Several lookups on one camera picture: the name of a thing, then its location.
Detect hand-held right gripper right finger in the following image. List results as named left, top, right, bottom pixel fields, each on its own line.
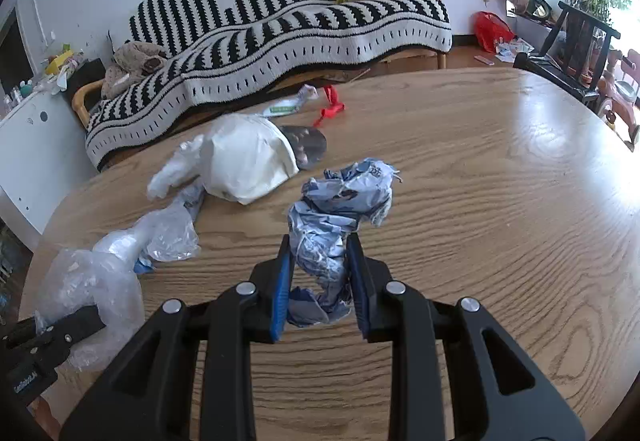
left=346, top=233, right=586, bottom=441

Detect brown plush bear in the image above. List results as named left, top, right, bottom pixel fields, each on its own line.
left=101, top=41, right=168, bottom=100

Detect scattered papers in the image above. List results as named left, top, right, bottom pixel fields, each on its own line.
left=492, top=37, right=535, bottom=64

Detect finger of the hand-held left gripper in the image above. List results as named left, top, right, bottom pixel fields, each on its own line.
left=0, top=317, right=40, bottom=348
left=30, top=305, right=107, bottom=353

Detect red ribbon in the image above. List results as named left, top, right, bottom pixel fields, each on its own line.
left=312, top=85, right=346, bottom=128

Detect dark round disc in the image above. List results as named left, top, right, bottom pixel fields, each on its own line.
left=277, top=125, right=328, bottom=170

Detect small round mirror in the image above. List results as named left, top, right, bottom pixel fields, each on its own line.
left=520, top=0, right=553, bottom=19

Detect yellow plastic item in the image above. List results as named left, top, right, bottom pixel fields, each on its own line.
left=45, top=50, right=75, bottom=76

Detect green white tube wrapper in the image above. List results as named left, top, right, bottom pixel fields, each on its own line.
left=260, top=84, right=319, bottom=118

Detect white paper bag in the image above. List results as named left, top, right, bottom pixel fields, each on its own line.
left=200, top=113, right=301, bottom=206

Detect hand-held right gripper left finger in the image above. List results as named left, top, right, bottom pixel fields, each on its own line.
left=60, top=233, right=297, bottom=441

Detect pink toy tricycle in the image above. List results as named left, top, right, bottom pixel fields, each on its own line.
left=597, top=48, right=640, bottom=146

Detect dark wooden chair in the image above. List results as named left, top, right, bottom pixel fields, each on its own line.
left=512, top=1, right=621, bottom=114

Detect white crumpled plastic bag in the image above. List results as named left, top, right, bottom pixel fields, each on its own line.
left=146, top=135, right=208, bottom=200

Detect sofa with striped blanket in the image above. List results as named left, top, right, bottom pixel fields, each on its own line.
left=85, top=0, right=453, bottom=172

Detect red plastic bag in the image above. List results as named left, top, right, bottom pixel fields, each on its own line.
left=472, top=11, right=516, bottom=54

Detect white low cabinet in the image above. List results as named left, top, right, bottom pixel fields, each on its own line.
left=0, top=88, right=98, bottom=252

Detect blue white wrapper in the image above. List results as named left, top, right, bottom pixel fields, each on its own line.
left=286, top=158, right=401, bottom=328

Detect cloudy plastic bag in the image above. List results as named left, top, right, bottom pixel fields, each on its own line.
left=92, top=183, right=202, bottom=274

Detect clear plastic bag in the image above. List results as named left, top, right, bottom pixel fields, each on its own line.
left=36, top=248, right=146, bottom=372

